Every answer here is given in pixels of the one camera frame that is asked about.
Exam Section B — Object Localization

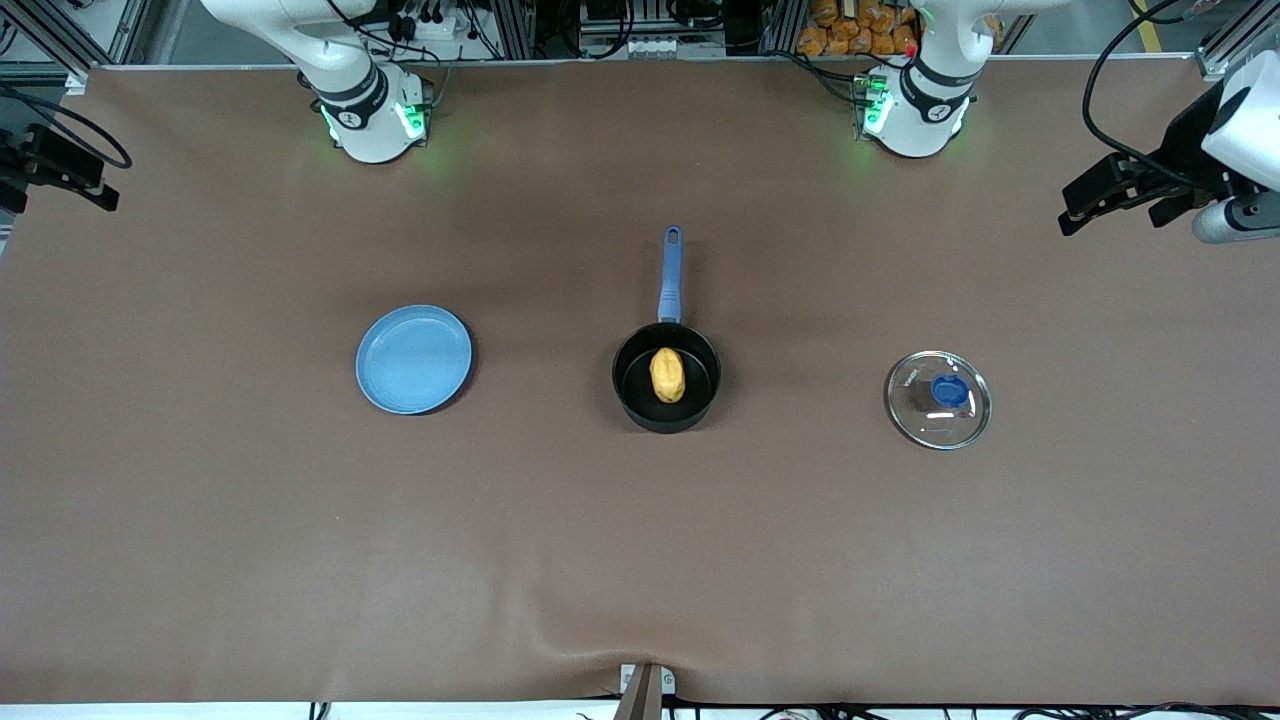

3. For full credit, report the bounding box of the glass lid with blue knob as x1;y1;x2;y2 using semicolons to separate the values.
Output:
885;350;993;451

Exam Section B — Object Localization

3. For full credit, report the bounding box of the yellow potato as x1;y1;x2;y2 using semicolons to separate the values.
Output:
649;347;687;405

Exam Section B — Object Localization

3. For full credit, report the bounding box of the bag of orange items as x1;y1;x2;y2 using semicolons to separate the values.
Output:
797;0;921;58

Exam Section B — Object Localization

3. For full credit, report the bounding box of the blue round plate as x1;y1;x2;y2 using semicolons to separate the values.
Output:
355;304;475;416

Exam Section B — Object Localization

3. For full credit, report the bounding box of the power strip with black plugs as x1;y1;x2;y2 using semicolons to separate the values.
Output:
385;0;476;46

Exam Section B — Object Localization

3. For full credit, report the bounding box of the white power strip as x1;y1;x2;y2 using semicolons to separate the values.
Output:
580;35;693;59

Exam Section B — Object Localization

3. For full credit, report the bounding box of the brown table cloth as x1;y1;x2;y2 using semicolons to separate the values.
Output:
0;55;1280;706

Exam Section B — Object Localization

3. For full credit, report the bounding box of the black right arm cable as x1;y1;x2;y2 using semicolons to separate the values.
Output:
0;85;133;171

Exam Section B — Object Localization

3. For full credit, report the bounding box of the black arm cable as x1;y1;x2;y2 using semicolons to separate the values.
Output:
0;85;133;171
1084;0;1201;189

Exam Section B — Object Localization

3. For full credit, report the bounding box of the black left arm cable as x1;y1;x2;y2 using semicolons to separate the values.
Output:
1084;0;1201;189

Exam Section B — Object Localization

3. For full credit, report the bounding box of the aluminium frame profile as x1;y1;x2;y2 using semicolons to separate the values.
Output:
0;0;141;96
1195;0;1280;81
490;0;536;59
765;0;811;56

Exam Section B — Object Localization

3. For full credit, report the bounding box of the dark pot with blue handle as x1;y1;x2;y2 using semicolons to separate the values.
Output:
612;225;722;435

